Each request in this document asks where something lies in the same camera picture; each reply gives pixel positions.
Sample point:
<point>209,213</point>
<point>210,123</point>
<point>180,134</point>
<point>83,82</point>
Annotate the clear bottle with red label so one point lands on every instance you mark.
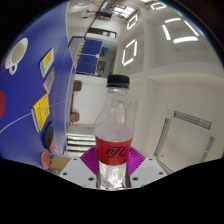
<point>114,146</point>

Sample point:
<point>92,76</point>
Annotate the brown armchair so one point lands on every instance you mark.
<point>77,85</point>
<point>75,118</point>

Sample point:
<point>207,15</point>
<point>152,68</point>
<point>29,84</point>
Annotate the ceiling air conditioner unit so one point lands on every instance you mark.
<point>192,120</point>

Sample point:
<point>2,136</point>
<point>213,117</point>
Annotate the dark-framed window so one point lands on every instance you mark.
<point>80,143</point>

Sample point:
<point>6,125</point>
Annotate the small red table tennis paddle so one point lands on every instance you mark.
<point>52,146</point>

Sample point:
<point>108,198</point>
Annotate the small yellow and blue book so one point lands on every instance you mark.
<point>47,62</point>

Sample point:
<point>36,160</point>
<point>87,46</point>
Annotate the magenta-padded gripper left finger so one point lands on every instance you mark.
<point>78,171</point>

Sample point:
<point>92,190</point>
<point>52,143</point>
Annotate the brown cardboard box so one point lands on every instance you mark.
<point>60,163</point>

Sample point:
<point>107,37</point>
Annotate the grey booklet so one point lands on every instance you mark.
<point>49,80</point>

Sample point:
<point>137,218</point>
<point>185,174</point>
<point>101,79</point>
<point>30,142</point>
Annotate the group of ceiling lights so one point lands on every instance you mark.
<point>185,39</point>

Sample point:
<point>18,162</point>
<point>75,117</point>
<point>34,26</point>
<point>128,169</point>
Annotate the white mug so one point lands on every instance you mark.
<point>18,53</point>

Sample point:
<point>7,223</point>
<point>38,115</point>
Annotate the large yellow book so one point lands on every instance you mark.
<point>41,112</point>

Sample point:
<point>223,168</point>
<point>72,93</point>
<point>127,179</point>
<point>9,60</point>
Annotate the dark door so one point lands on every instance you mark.
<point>101,33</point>

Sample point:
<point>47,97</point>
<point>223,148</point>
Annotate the black paddle case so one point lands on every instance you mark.
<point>49,133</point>

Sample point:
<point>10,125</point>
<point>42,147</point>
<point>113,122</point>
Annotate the bright window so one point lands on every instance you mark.
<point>124,11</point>

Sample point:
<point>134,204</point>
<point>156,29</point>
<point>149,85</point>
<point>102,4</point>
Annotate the folded blue table tennis tables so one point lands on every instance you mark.
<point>90,56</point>

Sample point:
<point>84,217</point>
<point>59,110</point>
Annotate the large red table tennis paddle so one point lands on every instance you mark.
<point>45,160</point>

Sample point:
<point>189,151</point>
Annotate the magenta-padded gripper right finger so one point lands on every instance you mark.
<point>146,170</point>

